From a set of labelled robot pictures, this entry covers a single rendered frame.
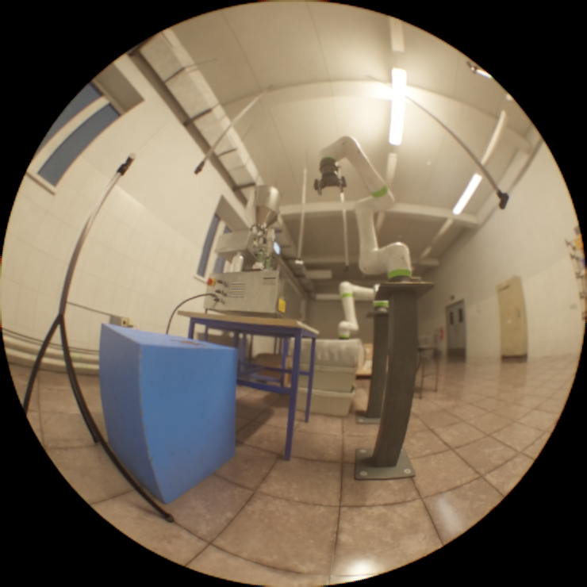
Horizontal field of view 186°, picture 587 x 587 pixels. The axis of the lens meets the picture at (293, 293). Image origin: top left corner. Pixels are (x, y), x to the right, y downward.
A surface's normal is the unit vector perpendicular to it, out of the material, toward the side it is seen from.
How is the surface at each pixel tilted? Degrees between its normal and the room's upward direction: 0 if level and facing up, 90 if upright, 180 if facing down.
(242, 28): 180
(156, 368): 90
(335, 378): 96
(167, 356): 90
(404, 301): 90
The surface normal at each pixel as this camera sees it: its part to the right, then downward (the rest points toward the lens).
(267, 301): -0.25, -0.26
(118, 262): 0.97, 0.01
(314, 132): -0.07, 0.96
